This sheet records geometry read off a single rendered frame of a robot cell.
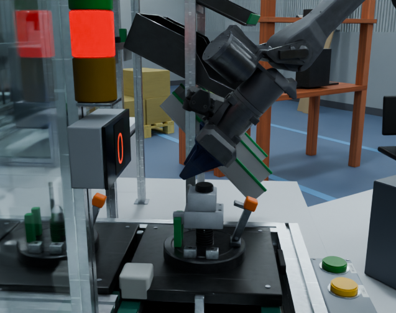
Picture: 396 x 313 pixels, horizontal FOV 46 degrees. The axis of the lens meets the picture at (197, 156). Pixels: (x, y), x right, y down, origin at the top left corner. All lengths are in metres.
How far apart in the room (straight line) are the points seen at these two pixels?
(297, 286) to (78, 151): 0.41
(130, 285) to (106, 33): 0.37
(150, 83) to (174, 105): 5.04
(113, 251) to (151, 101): 5.24
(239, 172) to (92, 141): 0.52
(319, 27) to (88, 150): 0.41
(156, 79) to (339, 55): 3.63
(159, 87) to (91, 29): 5.58
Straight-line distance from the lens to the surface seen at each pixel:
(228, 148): 0.65
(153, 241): 0.87
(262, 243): 0.86
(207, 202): 0.76
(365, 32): 4.79
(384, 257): 0.99
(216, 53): 0.67
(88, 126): 0.51
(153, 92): 6.05
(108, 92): 0.55
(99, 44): 0.54
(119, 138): 0.57
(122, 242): 0.87
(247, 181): 0.98
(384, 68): 7.97
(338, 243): 1.16
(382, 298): 0.97
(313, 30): 0.74
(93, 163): 0.52
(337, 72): 8.54
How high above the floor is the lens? 1.34
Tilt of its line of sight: 15 degrees down
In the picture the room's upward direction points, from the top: straight up
